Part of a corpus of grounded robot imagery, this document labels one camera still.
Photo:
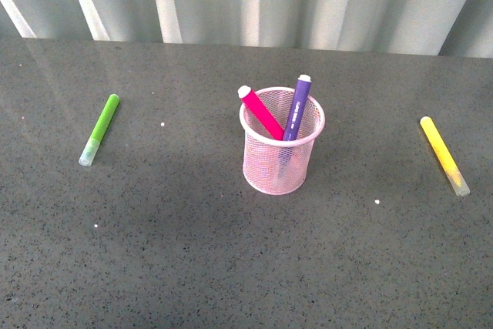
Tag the pink marker pen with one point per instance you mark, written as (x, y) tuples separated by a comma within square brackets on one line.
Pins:
[(250, 99)]

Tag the purple marker pen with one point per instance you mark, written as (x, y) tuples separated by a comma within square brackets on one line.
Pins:
[(294, 119)]

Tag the pink mesh pen cup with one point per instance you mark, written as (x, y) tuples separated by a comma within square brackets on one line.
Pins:
[(261, 151)]

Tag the green marker pen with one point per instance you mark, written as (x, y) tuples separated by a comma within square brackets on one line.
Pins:
[(97, 135)]

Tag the yellow marker pen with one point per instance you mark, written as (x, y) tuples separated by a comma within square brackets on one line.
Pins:
[(444, 157)]

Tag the white pleated curtain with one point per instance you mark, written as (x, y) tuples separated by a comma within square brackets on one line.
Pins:
[(420, 27)]

